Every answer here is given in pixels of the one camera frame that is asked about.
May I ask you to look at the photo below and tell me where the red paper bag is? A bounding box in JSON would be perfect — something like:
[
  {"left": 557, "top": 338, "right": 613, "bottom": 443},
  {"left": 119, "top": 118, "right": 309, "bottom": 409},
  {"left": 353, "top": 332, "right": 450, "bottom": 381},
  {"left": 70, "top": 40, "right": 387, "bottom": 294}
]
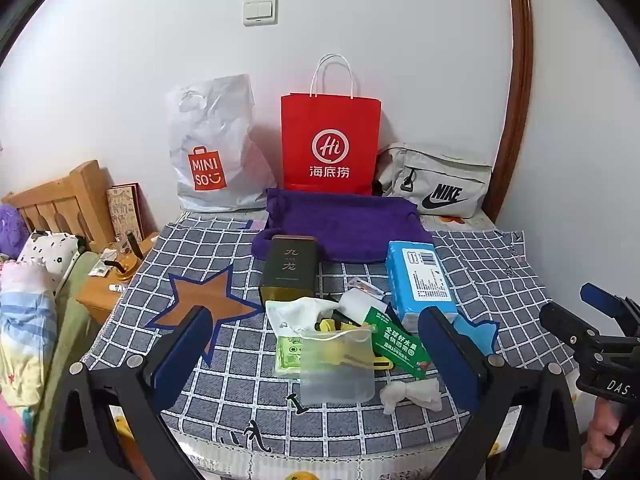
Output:
[{"left": 280, "top": 54, "right": 383, "bottom": 196}]

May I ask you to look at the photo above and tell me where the fruit print packet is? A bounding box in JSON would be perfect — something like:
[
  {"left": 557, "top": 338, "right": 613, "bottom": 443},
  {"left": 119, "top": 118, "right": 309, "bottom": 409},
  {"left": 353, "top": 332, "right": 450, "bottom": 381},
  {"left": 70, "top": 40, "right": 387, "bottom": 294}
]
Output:
[{"left": 348, "top": 276, "right": 386, "bottom": 298}]

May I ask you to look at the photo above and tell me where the purple towel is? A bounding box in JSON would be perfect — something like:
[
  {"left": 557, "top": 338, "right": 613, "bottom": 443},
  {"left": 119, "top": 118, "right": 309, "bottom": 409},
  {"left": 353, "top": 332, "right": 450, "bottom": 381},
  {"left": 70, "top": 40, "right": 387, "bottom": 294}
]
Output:
[{"left": 251, "top": 187, "right": 435, "bottom": 265}]

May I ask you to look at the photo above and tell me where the white tissue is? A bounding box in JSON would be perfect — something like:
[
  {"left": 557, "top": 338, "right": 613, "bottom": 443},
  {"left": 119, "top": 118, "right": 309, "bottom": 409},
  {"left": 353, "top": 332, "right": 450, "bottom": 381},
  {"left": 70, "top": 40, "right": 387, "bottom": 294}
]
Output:
[{"left": 380, "top": 379, "right": 443, "bottom": 415}]

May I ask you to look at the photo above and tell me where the amber glass cup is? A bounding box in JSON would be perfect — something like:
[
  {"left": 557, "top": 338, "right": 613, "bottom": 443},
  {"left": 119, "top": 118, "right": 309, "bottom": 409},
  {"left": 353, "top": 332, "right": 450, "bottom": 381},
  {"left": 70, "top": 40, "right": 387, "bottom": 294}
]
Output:
[{"left": 110, "top": 250, "right": 142, "bottom": 282}]

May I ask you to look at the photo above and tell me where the white light switch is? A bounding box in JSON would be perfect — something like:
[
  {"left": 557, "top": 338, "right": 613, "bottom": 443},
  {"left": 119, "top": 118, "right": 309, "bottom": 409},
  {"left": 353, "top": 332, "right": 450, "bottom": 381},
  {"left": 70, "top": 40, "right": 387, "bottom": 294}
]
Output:
[{"left": 242, "top": 0, "right": 276, "bottom": 26}]

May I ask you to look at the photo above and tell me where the white spotted pillow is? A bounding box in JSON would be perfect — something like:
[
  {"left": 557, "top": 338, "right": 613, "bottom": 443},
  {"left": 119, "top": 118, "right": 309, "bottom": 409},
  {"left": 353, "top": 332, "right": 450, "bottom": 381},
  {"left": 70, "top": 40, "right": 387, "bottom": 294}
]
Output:
[{"left": 19, "top": 231, "right": 86, "bottom": 291}]

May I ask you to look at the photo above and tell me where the white cloth glove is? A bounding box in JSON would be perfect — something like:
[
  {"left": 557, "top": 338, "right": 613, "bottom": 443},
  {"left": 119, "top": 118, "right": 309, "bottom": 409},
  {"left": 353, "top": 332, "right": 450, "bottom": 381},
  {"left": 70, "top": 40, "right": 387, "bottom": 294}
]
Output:
[{"left": 265, "top": 296, "right": 341, "bottom": 338}]

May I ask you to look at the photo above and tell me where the colourful quilt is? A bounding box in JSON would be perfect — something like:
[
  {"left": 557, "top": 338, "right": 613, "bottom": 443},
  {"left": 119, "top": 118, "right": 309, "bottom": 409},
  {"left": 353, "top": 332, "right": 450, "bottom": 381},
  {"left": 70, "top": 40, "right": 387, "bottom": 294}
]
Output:
[{"left": 0, "top": 260, "right": 58, "bottom": 411}]

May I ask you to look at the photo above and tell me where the grey waist bag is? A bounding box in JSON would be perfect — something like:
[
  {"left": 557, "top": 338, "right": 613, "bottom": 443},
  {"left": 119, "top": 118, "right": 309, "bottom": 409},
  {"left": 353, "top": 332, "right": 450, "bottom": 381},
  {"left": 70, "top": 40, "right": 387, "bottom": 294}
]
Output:
[{"left": 375, "top": 142, "right": 493, "bottom": 220}]

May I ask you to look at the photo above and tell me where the grey checkered blanket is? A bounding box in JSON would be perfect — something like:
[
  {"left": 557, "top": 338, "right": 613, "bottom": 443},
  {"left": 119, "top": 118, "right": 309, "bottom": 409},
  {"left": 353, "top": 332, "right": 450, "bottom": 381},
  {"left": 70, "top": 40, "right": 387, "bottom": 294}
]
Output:
[{"left": 80, "top": 212, "right": 581, "bottom": 456}]

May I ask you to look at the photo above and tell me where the yellow plastic item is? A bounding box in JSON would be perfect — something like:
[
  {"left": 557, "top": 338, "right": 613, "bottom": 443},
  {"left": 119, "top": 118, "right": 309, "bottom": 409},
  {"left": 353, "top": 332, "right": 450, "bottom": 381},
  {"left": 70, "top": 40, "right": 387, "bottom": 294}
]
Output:
[{"left": 315, "top": 316, "right": 401, "bottom": 373}]

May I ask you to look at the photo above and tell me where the dark tea box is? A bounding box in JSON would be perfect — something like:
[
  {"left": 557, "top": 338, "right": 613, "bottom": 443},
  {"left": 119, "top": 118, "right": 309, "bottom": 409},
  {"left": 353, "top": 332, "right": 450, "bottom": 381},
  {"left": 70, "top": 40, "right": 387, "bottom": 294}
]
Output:
[{"left": 259, "top": 235, "right": 319, "bottom": 308}]

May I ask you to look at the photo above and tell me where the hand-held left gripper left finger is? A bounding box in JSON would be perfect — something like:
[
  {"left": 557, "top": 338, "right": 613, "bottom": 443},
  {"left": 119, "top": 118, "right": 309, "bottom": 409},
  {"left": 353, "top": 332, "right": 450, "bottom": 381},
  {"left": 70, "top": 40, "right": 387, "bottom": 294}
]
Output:
[{"left": 47, "top": 306, "right": 221, "bottom": 480}]

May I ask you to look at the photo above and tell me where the person's right hand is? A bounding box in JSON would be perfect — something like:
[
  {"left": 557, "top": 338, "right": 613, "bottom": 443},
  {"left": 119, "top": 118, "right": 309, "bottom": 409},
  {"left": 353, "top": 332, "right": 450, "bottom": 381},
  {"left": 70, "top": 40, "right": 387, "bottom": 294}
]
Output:
[{"left": 584, "top": 396, "right": 632, "bottom": 472}]

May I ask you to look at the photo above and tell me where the wooden nightstand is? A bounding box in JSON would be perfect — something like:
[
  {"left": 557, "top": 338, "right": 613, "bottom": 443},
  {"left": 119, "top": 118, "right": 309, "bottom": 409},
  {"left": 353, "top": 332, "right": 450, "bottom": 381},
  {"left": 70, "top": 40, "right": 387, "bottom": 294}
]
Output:
[{"left": 75, "top": 232, "right": 161, "bottom": 326}]

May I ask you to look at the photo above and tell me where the purple plush toy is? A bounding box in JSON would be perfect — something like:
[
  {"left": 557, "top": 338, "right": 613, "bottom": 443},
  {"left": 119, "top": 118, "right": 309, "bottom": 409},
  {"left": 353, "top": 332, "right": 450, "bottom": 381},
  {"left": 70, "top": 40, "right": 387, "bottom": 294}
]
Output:
[{"left": 0, "top": 204, "right": 28, "bottom": 258}]

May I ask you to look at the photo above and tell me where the green tissue packet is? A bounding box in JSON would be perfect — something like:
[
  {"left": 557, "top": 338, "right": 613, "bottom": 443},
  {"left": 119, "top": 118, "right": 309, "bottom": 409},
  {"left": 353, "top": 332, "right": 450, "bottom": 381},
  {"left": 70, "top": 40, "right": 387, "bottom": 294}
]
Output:
[{"left": 274, "top": 335, "right": 306, "bottom": 378}]

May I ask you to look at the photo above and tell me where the blue tissue pack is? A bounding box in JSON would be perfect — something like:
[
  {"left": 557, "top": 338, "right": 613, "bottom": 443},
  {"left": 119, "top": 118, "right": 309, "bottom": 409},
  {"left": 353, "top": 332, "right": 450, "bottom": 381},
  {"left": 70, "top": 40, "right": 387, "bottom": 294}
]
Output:
[{"left": 385, "top": 241, "right": 460, "bottom": 333}]

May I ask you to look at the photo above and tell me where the patterned book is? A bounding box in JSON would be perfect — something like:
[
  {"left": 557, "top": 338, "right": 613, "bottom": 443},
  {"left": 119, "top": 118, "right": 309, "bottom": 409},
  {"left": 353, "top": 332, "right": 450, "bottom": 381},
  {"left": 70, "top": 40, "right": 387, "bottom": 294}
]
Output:
[{"left": 106, "top": 182, "right": 146, "bottom": 241}]

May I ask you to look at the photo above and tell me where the green bed sheet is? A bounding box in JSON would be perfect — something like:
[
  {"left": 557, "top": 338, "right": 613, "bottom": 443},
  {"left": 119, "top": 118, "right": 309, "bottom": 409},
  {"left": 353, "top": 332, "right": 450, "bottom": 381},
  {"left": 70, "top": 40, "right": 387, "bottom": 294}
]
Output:
[{"left": 30, "top": 252, "right": 101, "bottom": 471}]

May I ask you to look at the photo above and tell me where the clear plastic pouch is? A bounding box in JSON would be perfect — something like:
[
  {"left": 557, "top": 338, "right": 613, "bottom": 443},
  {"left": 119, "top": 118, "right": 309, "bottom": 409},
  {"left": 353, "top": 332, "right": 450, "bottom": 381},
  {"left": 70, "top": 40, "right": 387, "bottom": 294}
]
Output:
[{"left": 299, "top": 325, "right": 376, "bottom": 409}]

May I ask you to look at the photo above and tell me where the white plastic shopping bag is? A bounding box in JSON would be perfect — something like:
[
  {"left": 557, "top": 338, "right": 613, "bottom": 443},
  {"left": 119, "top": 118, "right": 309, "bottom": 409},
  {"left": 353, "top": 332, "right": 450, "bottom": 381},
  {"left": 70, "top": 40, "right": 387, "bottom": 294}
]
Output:
[{"left": 167, "top": 74, "right": 278, "bottom": 213}]

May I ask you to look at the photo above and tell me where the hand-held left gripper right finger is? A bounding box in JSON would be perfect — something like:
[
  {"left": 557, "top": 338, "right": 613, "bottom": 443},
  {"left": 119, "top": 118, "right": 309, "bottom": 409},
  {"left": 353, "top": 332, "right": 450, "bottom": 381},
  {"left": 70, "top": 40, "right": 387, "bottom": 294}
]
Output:
[{"left": 417, "top": 306, "right": 583, "bottom": 480}]

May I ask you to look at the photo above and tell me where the wooden headboard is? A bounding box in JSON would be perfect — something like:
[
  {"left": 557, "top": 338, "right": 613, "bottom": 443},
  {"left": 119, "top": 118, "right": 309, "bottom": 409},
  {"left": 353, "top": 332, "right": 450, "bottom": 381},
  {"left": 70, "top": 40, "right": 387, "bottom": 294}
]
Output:
[{"left": 2, "top": 160, "right": 118, "bottom": 248}]

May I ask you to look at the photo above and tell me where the wooden door frame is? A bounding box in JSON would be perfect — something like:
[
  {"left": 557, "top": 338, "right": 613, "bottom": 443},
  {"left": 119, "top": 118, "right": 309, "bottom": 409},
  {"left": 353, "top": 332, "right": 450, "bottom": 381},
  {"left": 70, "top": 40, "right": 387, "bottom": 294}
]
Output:
[{"left": 492, "top": 0, "right": 533, "bottom": 223}]

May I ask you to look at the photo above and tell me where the green paper packet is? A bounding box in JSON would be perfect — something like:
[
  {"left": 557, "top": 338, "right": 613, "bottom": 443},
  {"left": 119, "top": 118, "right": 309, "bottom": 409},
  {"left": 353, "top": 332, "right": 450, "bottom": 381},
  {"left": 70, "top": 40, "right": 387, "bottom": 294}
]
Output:
[{"left": 362, "top": 306, "right": 433, "bottom": 380}]

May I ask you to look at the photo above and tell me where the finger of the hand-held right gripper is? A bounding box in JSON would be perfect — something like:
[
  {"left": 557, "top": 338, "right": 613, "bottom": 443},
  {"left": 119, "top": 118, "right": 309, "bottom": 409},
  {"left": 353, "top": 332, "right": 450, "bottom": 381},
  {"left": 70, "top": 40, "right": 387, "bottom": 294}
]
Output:
[
  {"left": 580, "top": 282, "right": 640, "bottom": 335},
  {"left": 539, "top": 301, "right": 601, "bottom": 361}
]

